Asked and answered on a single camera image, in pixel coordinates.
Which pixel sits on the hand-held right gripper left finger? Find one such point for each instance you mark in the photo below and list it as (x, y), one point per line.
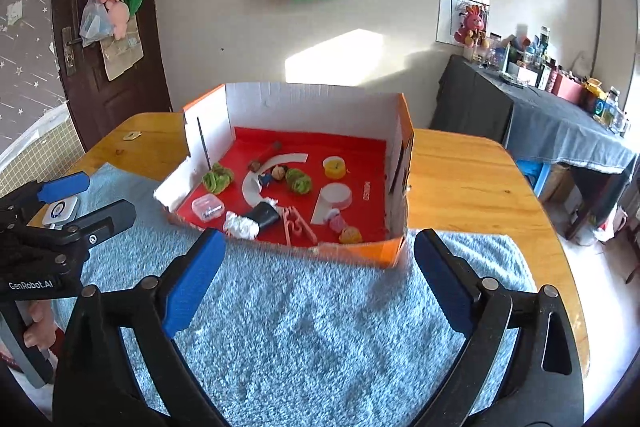
(195, 277)

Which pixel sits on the black-haired doll figurine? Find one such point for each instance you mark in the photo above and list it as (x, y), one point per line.
(275, 172)

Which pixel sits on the person's left hand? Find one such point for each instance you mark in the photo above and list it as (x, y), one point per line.
(40, 324)

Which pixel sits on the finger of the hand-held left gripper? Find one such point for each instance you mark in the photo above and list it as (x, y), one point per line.
(107, 217)
(62, 188)

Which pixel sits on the pink rabbit toy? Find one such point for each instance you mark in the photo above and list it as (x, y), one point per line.
(472, 24)

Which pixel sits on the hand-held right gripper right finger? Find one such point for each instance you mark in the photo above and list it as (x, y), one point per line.
(445, 279)

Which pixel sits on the blue plastic stool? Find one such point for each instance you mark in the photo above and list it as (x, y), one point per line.
(532, 174)

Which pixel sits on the cluster of bottles and jars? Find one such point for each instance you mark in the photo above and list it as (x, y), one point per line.
(540, 62)

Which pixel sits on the small white tag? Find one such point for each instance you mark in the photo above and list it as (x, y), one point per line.
(131, 136)

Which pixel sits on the red plastic toy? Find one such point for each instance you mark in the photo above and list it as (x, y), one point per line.
(289, 227)

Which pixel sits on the blue fluffy blanket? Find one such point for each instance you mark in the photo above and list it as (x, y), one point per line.
(310, 332)

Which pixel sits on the black paper cup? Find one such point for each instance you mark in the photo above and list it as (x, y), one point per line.
(265, 214)

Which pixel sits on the pale pink plush toy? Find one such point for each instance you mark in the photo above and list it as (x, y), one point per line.
(119, 19)

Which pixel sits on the beige hanging organizer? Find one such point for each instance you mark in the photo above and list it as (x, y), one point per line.
(122, 57)

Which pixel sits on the clear plastic container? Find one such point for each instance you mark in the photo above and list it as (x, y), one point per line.
(206, 206)

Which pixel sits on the yellow round lid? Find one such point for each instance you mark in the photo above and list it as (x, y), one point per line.
(334, 167)

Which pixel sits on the dark brown door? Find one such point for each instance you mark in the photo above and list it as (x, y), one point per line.
(145, 72)

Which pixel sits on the green crocheted cabbage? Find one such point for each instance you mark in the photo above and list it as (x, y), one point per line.
(298, 181)
(217, 179)

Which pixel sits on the clear plastic bag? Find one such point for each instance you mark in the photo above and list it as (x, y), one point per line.
(94, 24)

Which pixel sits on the white rounded device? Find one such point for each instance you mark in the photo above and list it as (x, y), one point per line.
(60, 212)

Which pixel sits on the red tube toy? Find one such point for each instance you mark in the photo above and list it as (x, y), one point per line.
(256, 166)

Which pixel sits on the small pink yellow figurine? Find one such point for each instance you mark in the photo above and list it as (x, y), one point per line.
(350, 234)

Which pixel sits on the orange cardboard box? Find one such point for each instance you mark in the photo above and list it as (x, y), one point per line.
(300, 107)

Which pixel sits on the cloth covered side table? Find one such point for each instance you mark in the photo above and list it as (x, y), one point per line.
(550, 122)

